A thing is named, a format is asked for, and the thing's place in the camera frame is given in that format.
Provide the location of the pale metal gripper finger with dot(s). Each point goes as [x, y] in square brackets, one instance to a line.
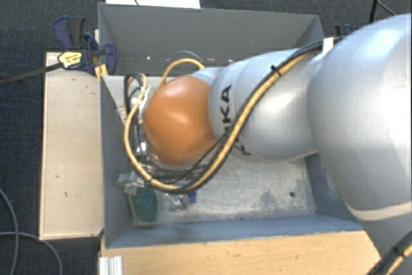
[129, 182]

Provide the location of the dark green round disc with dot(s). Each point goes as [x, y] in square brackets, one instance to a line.
[146, 206]

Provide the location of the pale wood board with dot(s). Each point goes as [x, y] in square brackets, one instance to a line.
[71, 151]

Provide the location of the grey metal bin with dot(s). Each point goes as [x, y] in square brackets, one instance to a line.
[257, 190]

